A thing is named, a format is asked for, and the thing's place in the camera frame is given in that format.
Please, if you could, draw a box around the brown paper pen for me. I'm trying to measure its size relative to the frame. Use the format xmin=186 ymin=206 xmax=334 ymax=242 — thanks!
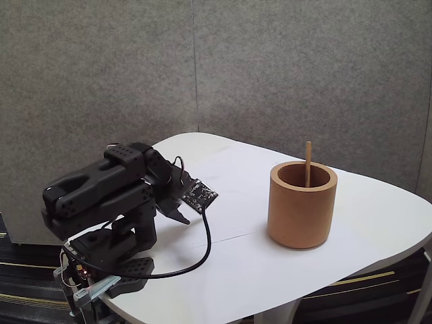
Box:
xmin=305 ymin=141 xmax=312 ymax=188

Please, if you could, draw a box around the brown cylindrical pen holder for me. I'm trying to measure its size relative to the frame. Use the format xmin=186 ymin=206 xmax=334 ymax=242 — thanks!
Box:
xmin=267 ymin=161 xmax=339 ymax=250

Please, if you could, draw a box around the grey metal table clamp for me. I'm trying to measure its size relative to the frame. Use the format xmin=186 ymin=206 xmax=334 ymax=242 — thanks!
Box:
xmin=53 ymin=266 xmax=122 ymax=319

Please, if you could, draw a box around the white table leg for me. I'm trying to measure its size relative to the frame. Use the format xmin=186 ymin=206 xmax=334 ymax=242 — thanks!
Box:
xmin=252 ymin=296 xmax=302 ymax=324
xmin=407 ymin=245 xmax=432 ymax=324

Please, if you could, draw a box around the bare circuit board camera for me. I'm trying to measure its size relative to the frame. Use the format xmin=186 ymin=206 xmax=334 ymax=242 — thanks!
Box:
xmin=181 ymin=180 xmax=219 ymax=215

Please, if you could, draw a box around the black camera cable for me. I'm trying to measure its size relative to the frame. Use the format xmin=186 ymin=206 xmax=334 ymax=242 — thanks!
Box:
xmin=62 ymin=211 xmax=213 ymax=280

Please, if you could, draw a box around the thin white wire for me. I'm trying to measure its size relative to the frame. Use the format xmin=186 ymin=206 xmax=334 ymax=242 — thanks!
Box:
xmin=59 ymin=248 xmax=84 ymax=290

